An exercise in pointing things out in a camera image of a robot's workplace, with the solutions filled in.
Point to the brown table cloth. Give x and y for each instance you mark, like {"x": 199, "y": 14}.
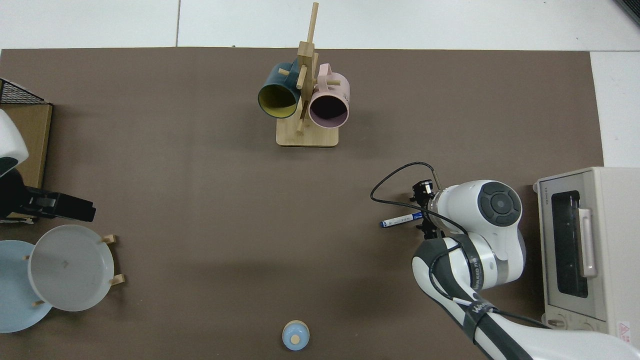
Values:
{"x": 200, "y": 175}

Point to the wooden cup stand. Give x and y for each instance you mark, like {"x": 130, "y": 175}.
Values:
{"x": 307, "y": 135}

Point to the pale toaster oven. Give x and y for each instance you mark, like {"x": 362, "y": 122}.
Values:
{"x": 615, "y": 240}

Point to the dark blue cup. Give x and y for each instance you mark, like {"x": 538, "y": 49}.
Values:
{"x": 272, "y": 80}

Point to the blue and white marker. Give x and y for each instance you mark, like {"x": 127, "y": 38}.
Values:
{"x": 400, "y": 219}

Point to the light blue plate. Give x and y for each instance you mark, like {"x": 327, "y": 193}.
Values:
{"x": 15, "y": 300}

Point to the pink cup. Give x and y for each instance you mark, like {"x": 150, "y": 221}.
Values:
{"x": 337, "y": 87}

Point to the small blue round bell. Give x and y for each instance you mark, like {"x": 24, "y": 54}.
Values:
{"x": 295, "y": 336}

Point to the grey plate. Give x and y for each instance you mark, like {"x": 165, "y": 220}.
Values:
{"x": 70, "y": 270}

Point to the wooden plate rack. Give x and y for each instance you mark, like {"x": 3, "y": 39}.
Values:
{"x": 111, "y": 239}

